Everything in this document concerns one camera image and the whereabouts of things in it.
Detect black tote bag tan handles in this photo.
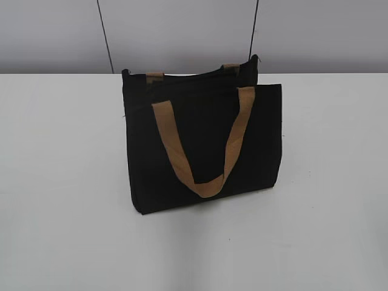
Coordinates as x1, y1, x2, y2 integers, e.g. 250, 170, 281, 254
121, 55, 282, 215

